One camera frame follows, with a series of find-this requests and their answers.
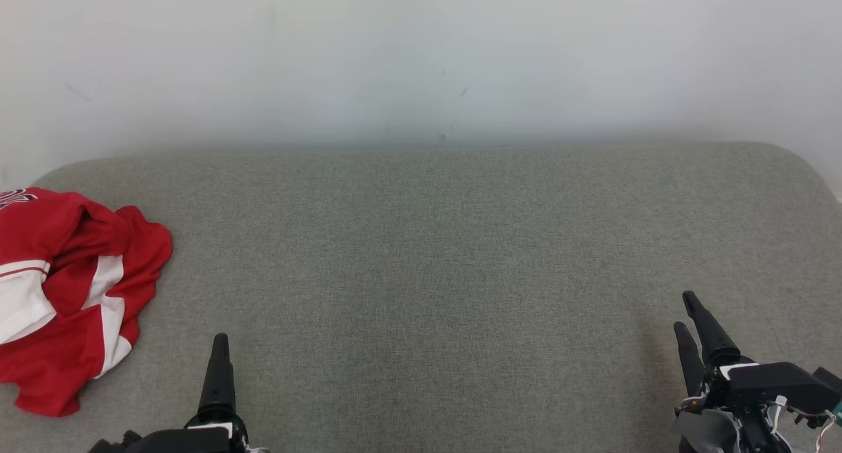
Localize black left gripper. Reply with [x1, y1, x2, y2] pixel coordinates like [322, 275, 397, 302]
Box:
[89, 333, 251, 453]

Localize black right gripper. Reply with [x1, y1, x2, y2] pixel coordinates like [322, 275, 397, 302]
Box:
[674, 291, 842, 416]

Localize red white basketball shorts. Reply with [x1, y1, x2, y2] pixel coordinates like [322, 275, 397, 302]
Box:
[0, 206, 174, 418]

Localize thin white red wire bundle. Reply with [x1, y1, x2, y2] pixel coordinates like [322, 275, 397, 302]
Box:
[766, 395, 837, 453]

